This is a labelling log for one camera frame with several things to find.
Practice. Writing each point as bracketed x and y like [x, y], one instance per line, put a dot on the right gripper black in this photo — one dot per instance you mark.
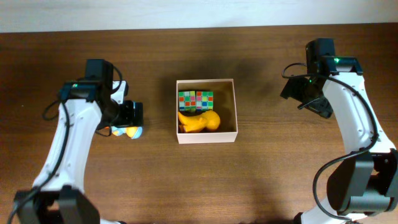
[319, 106]

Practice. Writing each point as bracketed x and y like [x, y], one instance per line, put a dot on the orange blue duck toy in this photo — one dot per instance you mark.
[133, 132]

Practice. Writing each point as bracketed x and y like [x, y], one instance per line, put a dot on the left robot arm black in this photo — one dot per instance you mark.
[85, 107]

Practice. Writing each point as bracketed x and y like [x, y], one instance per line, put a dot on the yellow rubber duck toy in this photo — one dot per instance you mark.
[209, 120]

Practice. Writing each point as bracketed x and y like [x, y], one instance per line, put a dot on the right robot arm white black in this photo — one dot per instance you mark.
[363, 182]

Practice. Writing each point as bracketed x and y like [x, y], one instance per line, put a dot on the white cardboard box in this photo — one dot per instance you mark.
[224, 106]

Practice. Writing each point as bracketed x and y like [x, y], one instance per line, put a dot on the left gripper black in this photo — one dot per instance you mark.
[130, 119]

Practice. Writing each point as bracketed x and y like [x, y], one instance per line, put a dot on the Rubik's cube one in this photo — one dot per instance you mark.
[204, 100]
[187, 101]

